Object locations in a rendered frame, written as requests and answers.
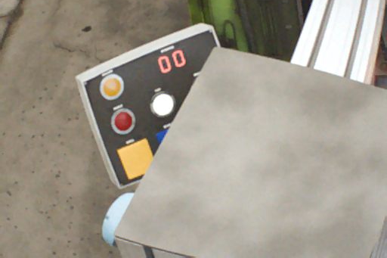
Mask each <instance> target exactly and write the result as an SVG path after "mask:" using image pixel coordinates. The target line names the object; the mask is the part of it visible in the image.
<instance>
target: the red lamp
mask: <svg viewBox="0 0 387 258"><path fill-rule="evenodd" d="M114 125H115V127H116V128H117V129H118V130H119V131H126V130H128V129H130V128H131V126H132V116H131V115H130V114H129V113H127V112H120V113H118V114H117V115H116V117H115V119H114Z"/></svg>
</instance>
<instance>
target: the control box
mask: <svg viewBox="0 0 387 258"><path fill-rule="evenodd" d="M214 47H221V46H220V45H219V43H218V40H217V37H216V34H215V31H214V29H213V26H210V25H205V24H203V23H200V24H198V25H196V26H192V27H190V28H187V29H184V30H180V31H177V32H176V33H173V34H170V35H167V36H165V37H164V38H162V39H158V40H156V41H154V42H151V43H148V44H146V45H142V46H141V47H138V48H136V49H135V50H133V51H130V52H127V53H125V54H122V55H120V56H117V58H114V59H112V60H109V61H107V62H105V63H102V64H101V65H99V66H97V67H94V68H92V69H90V70H87V71H85V72H83V73H82V74H80V75H78V76H77V77H76V82H77V84H78V87H79V92H80V95H81V99H82V102H83V104H84V107H85V112H86V114H87V117H88V120H89V122H90V125H91V128H92V131H93V133H94V138H95V141H96V143H97V146H98V149H99V151H100V153H101V156H102V157H103V160H104V164H105V166H106V168H107V171H108V174H109V177H110V180H111V181H112V183H113V184H114V185H115V186H116V187H117V188H118V189H122V188H124V187H127V186H130V185H133V184H135V183H137V182H141V180H142V179H143V177H144V175H145V174H143V175H141V176H138V177H134V178H132V179H128V177H127V175H126V172H125V169H124V167H123V166H122V163H121V160H120V158H119V155H118V152H117V151H118V150H120V149H122V148H124V147H126V146H128V145H131V144H134V143H135V142H137V141H140V140H143V139H146V140H147V141H148V144H149V146H150V150H151V153H152V155H153V157H154V155H155V153H156V152H157V150H158V148H159V142H158V140H157V137H156V134H158V133H160V132H163V131H165V130H168V129H169V128H170V126H171V124H172V122H173V121H174V119H175V116H176V114H177V113H178V112H179V110H180V109H181V106H182V104H183V103H184V100H185V98H186V97H187V94H189V92H190V90H191V89H192V87H193V84H194V82H195V81H196V79H197V77H198V75H199V73H201V70H202V68H203V66H204V65H205V63H206V61H207V59H208V58H209V56H210V54H211V52H212V50H213V48H214ZM177 51H181V53H182V56H183V57H182V58H184V62H185V63H184V64H183V65H181V66H177V65H176V63H175V61H176V59H174V56H173V54H175V53H174V52H177ZM164 56H165V57H167V58H168V61H169V62H167V61H166V58H163V59H161V63H162V65H163V64H164V63H166V62H167V63H169V65H170V67H171V69H169V71H167V72H165V73H164V72H163V71H162V68H161V66H160V63H159V59H160V58H161V57H164ZM175 57H176V58H179V57H181V54H180V52H178V53H177V54H175ZM111 77H113V78H117V79H119V82H120V85H121V88H120V91H119V93H118V94H117V95H115V96H108V95H106V94H105V93H104V91H103V86H104V83H105V81H106V79H108V78H111ZM160 95H168V96H169V97H170V98H171V99H172V109H171V110H170V112H169V113H166V114H159V113H157V112H156V111H155V109H154V101H155V100H156V98H157V97H159V96H160ZM120 112H127V113H129V114H130V115H131V116H132V126H131V128H130V129H128V130H126V131H119V130H118V129H117V128H116V127H115V125H114V119H115V117H116V115H117V114H118V113H120Z"/></svg>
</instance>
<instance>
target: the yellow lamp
mask: <svg viewBox="0 0 387 258"><path fill-rule="evenodd" d="M120 88H121V85H120V82H119V79H117V78H113V77H111V78H108V79H106V81H105V83H104V86H103V91H104V93H105V94H106V95H108V96H115V95H117V94H118V93H119V91H120Z"/></svg>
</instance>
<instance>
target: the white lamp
mask: <svg viewBox="0 0 387 258"><path fill-rule="evenodd" d="M154 109H155V111H156V112H157V113H159V114H166V113H169V112H170V110H171V109H172V99H171V98H170V97H169V96H168V95H160V96H159V97H157V98H156V100H155V101H154Z"/></svg>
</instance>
